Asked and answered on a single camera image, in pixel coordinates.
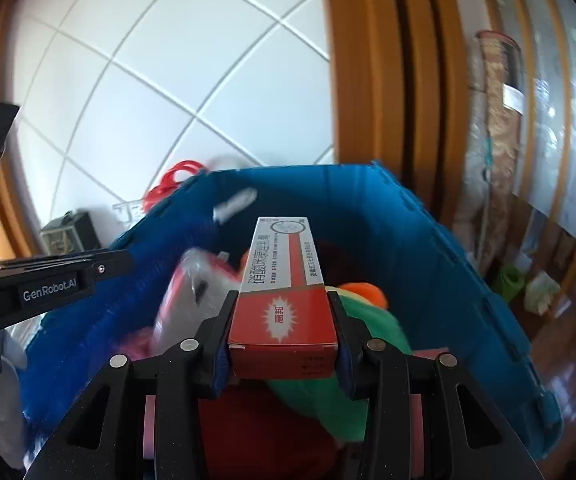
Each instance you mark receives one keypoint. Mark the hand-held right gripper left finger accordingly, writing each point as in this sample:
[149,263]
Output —
[220,365]

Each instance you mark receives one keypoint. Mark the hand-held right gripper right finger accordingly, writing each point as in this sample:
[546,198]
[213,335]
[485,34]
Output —
[344,365]

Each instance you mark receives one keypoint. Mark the yellow duck plush green hood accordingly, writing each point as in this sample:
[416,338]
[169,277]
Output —
[368,350]

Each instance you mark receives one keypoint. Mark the blue feather duster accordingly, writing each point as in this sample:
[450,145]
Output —
[117,300]

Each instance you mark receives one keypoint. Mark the pink pig plush red dress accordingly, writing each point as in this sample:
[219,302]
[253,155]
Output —
[238,430]

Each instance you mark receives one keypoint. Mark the pink floral tissue pack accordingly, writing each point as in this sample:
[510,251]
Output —
[187,290]

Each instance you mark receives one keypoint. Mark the red and white medicine box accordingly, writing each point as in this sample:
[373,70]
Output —
[283,310]

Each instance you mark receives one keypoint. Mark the blue plastic crate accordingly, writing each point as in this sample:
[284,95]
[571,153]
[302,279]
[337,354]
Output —
[418,260]

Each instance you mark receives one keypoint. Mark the red plastic suitcase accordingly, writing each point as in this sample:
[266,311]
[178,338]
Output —
[177,180]

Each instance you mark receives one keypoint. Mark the green roll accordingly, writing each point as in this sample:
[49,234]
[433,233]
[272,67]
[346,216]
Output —
[509,282]

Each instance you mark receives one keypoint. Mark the pale green packet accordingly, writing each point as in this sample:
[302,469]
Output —
[542,294]

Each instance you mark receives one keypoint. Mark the rolled patterned carpet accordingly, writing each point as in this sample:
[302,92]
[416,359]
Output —
[498,135]

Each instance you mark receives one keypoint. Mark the wooden framed glass door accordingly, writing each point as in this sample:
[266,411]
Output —
[558,110]

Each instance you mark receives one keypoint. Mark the white wall switch panel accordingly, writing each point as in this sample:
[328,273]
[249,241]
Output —
[127,210]

